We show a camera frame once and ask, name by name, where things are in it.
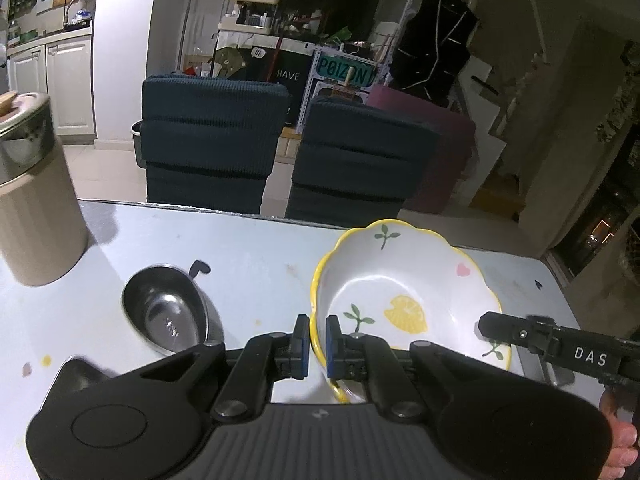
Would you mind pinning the teal sign plate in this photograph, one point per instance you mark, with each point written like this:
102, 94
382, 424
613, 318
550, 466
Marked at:
345, 71

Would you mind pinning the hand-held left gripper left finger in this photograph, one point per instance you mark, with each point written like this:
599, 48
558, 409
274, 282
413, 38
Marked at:
300, 355

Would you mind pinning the maroon chair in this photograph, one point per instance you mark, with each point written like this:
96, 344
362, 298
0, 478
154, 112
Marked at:
450, 160

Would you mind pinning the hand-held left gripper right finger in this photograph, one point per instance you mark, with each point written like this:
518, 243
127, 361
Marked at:
332, 355

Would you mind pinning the white shelf rack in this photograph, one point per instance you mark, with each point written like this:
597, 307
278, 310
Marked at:
250, 12

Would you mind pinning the black vest with white trim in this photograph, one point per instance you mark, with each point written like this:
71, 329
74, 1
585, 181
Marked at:
435, 45

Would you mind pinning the black bag with white print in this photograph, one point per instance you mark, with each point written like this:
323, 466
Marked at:
292, 80

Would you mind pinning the floral bowl with yellow rim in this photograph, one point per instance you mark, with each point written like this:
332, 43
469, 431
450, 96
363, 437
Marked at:
410, 280

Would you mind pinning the person's right hand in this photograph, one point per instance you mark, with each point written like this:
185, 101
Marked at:
626, 447

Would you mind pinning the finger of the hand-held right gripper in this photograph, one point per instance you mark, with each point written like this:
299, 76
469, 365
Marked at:
515, 332

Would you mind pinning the small dark waste bin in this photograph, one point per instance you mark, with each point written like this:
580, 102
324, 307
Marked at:
137, 145

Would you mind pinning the white kitchen cabinets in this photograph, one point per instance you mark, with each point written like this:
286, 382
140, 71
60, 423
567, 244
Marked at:
60, 85

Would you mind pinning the dark blue chair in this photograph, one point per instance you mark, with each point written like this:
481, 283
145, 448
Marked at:
360, 160
210, 135

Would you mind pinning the small round steel bowl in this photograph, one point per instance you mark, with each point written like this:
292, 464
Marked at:
165, 310

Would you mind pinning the beige canister with steel lid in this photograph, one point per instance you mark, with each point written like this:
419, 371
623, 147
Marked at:
35, 200

